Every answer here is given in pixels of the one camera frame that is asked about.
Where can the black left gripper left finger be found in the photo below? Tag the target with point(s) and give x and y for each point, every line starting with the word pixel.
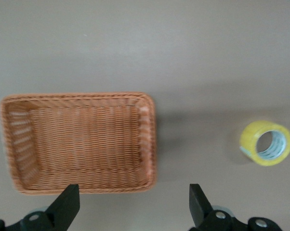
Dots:
pixel 65 209

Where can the brown wicker basket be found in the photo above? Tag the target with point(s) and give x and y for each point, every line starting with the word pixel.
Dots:
pixel 82 144

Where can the yellow clear tape roll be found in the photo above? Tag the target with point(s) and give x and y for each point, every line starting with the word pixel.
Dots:
pixel 248 137

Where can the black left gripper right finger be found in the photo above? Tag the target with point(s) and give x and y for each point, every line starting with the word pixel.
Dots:
pixel 202 211

